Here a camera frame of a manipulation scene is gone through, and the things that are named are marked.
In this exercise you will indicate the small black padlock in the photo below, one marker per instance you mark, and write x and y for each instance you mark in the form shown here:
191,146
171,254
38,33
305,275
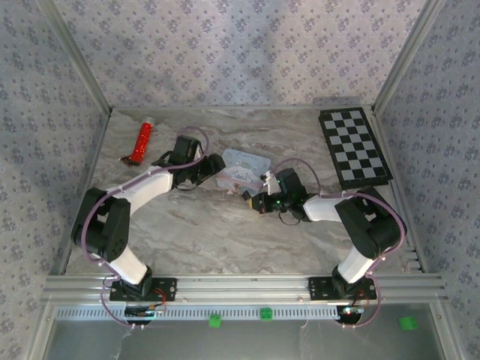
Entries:
246,195

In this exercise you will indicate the red glitter tube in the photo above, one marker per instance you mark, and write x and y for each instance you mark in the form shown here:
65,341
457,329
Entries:
142,140

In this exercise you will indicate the cartoon dog tin box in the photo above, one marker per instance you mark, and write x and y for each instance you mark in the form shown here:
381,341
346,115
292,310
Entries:
243,167

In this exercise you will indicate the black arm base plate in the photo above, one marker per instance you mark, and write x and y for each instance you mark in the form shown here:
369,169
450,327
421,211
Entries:
320,288
167,288

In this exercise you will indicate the black and grey checkerboard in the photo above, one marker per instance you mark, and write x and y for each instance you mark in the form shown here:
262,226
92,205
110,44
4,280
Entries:
354,146

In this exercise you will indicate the small circuit board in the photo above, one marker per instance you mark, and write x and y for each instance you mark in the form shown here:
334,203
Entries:
144,312
350,311

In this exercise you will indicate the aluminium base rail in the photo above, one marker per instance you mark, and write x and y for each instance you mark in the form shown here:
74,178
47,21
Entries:
240,287

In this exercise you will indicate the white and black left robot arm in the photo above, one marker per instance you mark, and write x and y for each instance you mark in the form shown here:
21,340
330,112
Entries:
150,187

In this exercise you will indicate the aluminium frame post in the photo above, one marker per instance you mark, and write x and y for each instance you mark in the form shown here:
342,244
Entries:
75,56
408,56

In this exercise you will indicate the green plastic block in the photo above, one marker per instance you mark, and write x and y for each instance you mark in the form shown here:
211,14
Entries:
266,314
215,321
408,323

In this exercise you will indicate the grey metal shelf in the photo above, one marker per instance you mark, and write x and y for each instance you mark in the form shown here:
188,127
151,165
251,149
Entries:
240,341

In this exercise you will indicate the aluminium side rail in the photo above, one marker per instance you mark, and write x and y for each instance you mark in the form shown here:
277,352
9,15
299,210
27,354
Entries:
397,176
93,165

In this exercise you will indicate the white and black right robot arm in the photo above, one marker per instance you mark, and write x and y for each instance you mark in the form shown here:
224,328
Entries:
322,208

